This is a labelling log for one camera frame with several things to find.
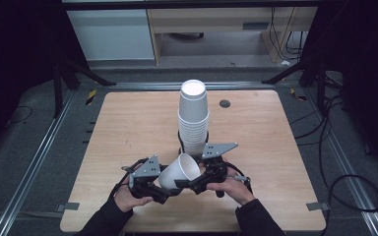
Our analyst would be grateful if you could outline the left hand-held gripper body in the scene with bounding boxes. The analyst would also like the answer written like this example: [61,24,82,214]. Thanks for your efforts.
[128,154,170,205]

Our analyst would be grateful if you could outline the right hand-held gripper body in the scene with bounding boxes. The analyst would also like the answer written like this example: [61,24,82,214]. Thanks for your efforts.
[191,142,239,199]

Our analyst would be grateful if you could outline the single white paper cup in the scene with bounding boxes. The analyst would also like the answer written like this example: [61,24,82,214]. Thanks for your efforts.
[157,152,202,191]

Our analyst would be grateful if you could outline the stack of white paper cups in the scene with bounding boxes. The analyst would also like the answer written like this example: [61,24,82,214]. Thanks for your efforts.
[177,79,211,157]

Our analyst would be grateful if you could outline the person's left hand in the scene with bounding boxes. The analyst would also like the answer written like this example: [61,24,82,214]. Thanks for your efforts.
[113,184,155,213]

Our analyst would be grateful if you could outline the person's right hand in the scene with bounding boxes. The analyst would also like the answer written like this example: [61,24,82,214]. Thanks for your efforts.
[206,156,256,207]

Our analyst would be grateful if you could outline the grey tape piece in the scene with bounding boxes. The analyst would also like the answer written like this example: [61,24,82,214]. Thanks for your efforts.
[56,202,81,212]
[306,202,331,211]

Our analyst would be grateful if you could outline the yellow black tape strip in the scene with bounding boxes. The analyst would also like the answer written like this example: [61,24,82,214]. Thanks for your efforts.
[289,88,308,102]
[85,88,97,106]

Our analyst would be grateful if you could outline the black metal stand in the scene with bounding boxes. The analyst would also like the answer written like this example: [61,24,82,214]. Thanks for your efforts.
[261,58,329,112]
[52,58,117,119]

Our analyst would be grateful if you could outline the dark round object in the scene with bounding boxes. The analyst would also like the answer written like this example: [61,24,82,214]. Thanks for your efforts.
[168,31,205,42]

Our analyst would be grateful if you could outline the light wooden desk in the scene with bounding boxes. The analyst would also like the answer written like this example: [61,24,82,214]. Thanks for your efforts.
[147,7,319,65]

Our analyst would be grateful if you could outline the white cabinet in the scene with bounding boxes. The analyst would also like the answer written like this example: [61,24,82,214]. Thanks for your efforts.
[66,9,156,62]

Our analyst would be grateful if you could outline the left hand-held gripper cable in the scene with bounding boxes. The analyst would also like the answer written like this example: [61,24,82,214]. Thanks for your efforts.
[111,157,150,198]

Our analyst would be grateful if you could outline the hand-held gripper cable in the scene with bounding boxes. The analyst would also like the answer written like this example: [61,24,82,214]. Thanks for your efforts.
[224,161,254,195]
[111,157,150,198]

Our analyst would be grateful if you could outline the right hand-held gripper cable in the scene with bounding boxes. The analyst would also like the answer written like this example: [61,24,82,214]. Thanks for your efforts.
[224,161,254,195]

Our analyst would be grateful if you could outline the metal floor rail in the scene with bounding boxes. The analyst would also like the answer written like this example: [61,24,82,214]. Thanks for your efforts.
[0,89,77,236]
[303,88,378,236]
[106,82,277,91]

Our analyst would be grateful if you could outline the thin black floor cable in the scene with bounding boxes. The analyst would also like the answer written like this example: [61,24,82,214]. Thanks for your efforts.
[6,105,33,127]

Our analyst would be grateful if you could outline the hanging black cables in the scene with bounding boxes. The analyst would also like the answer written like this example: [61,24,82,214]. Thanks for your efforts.
[270,7,309,62]

